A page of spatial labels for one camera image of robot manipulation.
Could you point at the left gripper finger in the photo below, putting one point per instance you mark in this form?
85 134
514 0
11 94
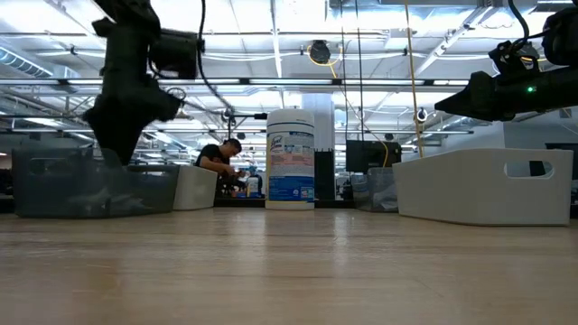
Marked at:
117 144
142 135

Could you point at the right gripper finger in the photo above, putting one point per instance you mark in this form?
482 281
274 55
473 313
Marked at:
474 95
487 116

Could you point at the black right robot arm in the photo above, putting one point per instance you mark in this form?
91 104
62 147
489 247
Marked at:
562 36

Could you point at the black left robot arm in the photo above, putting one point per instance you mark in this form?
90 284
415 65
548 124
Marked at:
126 40

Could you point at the person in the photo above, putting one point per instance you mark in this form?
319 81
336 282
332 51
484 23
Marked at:
212 158

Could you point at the grey translucent plastic bin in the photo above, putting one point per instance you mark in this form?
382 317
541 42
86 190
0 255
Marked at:
58 189
375 189

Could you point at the white plastic bin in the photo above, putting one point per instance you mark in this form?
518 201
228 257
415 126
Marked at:
196 187
474 189

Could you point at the ceiling light strip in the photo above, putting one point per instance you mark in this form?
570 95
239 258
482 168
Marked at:
212 81
289 81

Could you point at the black pole stand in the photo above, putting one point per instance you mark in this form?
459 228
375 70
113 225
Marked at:
246 116

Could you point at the black monitor on stand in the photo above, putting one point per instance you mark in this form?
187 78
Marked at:
370 155

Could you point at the white blue wipes tub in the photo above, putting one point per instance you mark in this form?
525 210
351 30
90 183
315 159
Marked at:
253 186

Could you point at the Lysol wipes canister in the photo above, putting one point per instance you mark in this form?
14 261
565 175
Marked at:
289 158

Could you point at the black tall tower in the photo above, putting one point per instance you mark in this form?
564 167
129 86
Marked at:
324 176

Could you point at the silver ventilation duct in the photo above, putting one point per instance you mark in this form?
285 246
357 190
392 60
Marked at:
456 124

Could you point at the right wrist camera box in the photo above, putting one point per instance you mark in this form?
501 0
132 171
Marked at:
515 58

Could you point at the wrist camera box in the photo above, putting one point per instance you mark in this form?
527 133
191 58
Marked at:
515 58
176 54

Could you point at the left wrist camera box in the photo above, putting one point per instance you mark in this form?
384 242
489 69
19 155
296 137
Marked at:
176 54

